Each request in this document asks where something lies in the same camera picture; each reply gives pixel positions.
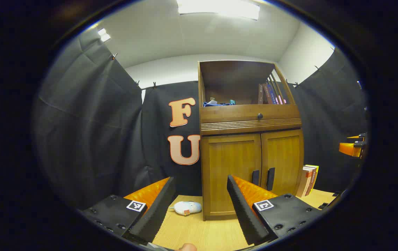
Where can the wooden double-door shoe cabinet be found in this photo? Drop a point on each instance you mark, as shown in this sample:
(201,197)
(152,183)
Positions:
(233,75)

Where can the brown book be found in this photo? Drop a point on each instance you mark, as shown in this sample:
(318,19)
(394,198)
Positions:
(260,94)

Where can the yellow cover book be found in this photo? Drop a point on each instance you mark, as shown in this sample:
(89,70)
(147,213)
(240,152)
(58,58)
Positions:
(315,174)

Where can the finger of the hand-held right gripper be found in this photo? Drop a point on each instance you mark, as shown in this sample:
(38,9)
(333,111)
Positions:
(359,136)
(348,149)

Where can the pink book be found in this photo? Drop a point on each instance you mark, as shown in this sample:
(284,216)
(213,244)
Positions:
(280,100)

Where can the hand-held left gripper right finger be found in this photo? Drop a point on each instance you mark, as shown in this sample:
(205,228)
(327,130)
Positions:
(242,209)

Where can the large ceiling light panel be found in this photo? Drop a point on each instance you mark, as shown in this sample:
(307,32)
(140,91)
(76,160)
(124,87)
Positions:
(219,7)

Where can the black backdrop cloth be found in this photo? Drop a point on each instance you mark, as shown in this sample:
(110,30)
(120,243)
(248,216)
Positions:
(90,122)

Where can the white plush toy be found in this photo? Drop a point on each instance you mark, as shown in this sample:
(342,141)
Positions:
(190,207)

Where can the blue cloth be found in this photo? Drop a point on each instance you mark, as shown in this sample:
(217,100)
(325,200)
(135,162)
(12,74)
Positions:
(216,104)

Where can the blue book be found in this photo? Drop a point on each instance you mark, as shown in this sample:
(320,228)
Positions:
(272,96)

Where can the wooden cabinet door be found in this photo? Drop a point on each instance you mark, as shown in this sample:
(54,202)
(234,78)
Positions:
(226,160)
(282,153)

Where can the small ceiling light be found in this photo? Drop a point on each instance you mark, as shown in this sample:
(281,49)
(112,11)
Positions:
(104,35)

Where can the black clamp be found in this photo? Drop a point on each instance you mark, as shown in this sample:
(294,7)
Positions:
(323,206)
(336,194)

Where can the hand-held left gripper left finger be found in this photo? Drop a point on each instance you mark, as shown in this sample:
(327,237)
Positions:
(157,212)

